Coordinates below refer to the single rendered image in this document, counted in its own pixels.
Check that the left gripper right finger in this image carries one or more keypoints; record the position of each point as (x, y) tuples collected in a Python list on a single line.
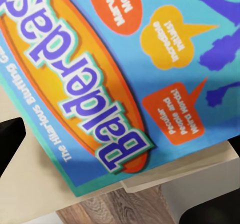
[(235, 142)]

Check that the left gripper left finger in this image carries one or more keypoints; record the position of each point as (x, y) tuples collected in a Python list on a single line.
[(12, 133)]

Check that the board game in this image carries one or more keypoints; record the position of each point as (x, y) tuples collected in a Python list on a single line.
[(114, 88)]

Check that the bed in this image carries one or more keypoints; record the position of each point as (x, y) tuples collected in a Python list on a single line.
[(31, 186)]

